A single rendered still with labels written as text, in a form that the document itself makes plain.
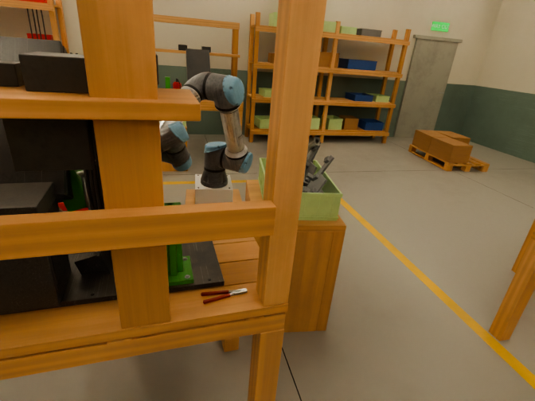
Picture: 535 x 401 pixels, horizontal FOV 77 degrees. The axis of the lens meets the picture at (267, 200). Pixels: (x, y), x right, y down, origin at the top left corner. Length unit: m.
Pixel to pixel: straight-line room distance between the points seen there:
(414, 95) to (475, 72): 1.64
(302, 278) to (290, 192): 1.16
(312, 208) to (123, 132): 1.28
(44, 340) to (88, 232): 0.40
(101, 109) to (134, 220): 0.26
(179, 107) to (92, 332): 0.70
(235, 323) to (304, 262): 0.91
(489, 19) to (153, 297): 9.16
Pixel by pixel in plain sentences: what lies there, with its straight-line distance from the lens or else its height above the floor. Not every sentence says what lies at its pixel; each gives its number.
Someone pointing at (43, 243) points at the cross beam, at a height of 1.22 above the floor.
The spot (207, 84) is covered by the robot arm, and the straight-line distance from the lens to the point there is 1.51.
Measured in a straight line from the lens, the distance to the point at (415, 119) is 8.72.
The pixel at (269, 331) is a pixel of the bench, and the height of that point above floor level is 0.76.
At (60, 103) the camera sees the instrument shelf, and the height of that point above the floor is 1.53.
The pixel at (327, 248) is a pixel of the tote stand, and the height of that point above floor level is 0.64.
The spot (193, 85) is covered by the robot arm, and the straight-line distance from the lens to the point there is 1.52.
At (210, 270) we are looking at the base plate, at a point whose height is 0.90.
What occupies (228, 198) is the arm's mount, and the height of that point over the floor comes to 0.90.
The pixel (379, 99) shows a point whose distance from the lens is 7.45.
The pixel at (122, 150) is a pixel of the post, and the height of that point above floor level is 1.42.
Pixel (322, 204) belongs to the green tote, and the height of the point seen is 0.90.
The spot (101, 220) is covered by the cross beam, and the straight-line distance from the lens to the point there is 0.87.
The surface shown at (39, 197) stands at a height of 1.24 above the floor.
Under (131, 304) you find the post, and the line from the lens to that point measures 1.08.
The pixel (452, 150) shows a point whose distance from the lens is 6.42.
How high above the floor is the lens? 1.66
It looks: 24 degrees down
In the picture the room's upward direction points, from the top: 5 degrees clockwise
